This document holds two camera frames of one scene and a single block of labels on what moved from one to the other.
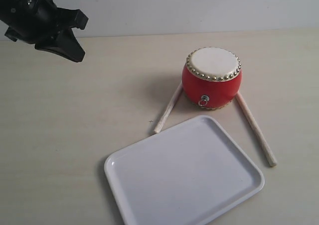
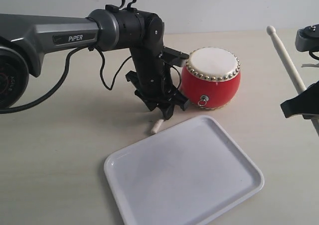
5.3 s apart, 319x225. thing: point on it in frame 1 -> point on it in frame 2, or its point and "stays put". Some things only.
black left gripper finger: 65,44 -> 167,108
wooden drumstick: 257,130 -> 293,75
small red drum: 211,77 stays put
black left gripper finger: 71,18 -> 179,99
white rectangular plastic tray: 187,176 stays put
